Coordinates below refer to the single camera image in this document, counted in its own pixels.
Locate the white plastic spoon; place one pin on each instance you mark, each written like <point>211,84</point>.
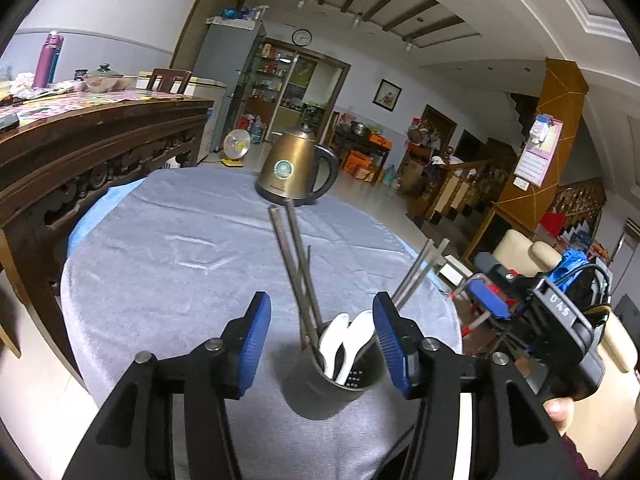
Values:
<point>336,330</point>
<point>361,327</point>

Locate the beige armchair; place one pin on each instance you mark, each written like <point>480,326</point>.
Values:
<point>520,250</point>

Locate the orange cardboard box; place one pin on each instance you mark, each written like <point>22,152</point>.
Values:
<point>360,165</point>

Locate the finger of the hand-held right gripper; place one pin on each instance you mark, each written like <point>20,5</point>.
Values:
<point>487,301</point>
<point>492,265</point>

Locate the brown wooden door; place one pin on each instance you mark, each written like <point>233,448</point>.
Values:
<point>210,10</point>

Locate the dark metal utensil holder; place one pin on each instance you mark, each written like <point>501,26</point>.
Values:
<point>320,400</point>

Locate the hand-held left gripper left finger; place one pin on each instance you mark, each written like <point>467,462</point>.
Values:
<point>255,345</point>

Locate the wooden side table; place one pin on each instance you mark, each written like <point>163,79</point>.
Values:
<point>345,142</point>

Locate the patterned sideboard cover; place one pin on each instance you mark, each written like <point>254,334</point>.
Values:
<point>75,105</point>

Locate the wooden dining chair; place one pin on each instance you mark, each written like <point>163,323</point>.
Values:
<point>167,82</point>

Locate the metal basin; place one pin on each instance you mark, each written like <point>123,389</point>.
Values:
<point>360,127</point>

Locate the person's right forearm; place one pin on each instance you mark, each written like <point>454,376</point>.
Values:
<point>580,460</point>

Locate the small dark box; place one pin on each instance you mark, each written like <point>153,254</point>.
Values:
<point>7,122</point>

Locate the bundle of dark chopsticks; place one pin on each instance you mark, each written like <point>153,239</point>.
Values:
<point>309,285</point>

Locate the carved wooden sideboard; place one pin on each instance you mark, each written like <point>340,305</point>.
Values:
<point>100,160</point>

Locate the grey tablecloth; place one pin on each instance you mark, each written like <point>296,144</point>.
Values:
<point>175,285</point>

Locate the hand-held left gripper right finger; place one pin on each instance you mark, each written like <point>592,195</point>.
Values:
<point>392,345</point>

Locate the wooden stair railing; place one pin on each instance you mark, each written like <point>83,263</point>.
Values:
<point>465,185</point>

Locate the round wall clock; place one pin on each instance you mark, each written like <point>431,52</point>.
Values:
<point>302,37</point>

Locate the purple thermos bottle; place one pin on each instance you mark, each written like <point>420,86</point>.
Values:
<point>46,62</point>

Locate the framed wall picture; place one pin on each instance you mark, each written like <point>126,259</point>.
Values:
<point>387,95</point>

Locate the blue table cover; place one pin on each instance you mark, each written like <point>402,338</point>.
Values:
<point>85,220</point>

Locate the red child's chair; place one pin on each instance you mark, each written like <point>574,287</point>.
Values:
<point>501,288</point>

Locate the pink wall calendar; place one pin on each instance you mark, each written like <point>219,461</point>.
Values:
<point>537,155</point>

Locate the lidded metal bowl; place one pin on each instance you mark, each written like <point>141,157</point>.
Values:
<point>102,80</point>

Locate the grey refrigerator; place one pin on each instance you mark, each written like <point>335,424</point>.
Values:
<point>220,50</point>

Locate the white chest freezer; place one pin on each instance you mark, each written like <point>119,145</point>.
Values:
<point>210,105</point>

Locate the small yellow fan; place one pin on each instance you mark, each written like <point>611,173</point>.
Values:
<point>235,145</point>

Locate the flat orange box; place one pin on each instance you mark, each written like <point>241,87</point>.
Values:
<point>380,141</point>

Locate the bronze electric kettle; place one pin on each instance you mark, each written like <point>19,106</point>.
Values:
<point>285,170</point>

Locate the glass display cabinet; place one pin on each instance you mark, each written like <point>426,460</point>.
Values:
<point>265,85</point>

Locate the white step stool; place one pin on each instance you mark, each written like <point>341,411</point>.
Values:
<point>455,270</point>

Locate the person's right hand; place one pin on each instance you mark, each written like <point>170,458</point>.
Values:
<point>560,410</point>

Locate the blue bag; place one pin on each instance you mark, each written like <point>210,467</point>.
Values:
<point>570,262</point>

